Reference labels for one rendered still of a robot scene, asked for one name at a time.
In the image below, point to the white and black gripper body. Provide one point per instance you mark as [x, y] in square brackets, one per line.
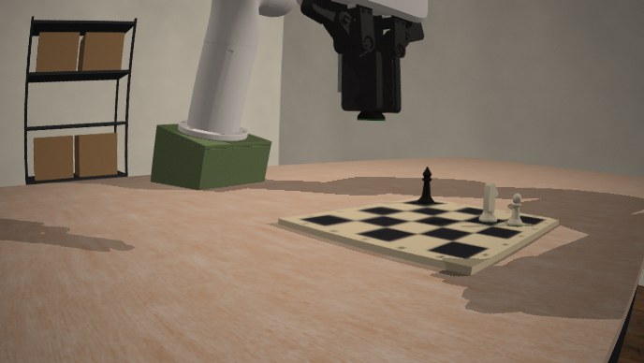
[411, 10]

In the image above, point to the black pawn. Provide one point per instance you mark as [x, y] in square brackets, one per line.
[371, 116]

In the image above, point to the white pawn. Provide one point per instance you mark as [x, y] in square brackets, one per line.
[515, 216]

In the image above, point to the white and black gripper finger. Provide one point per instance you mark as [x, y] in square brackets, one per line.
[361, 66]
[392, 47]

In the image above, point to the black bishop chess piece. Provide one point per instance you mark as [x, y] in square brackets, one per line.
[426, 198]

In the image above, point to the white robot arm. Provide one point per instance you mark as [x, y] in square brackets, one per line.
[225, 67]

